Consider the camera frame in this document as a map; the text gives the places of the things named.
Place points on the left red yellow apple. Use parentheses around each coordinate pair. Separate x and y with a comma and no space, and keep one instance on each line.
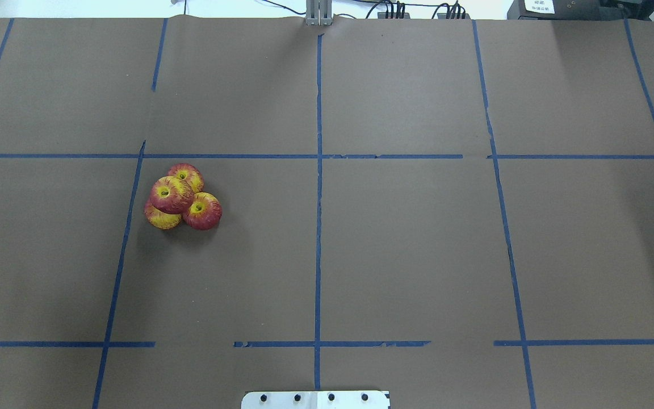
(159,219)

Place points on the lone red yellow apple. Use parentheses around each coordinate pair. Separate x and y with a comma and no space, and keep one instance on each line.
(171,195)

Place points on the right red yellow apple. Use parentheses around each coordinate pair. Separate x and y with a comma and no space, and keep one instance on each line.
(204,213)

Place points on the dark grey equipment box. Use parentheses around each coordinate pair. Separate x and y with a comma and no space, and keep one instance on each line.
(573,10)

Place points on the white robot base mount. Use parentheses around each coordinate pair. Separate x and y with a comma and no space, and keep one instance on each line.
(317,399)

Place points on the far red yellow apple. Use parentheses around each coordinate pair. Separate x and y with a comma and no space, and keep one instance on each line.
(189,174)

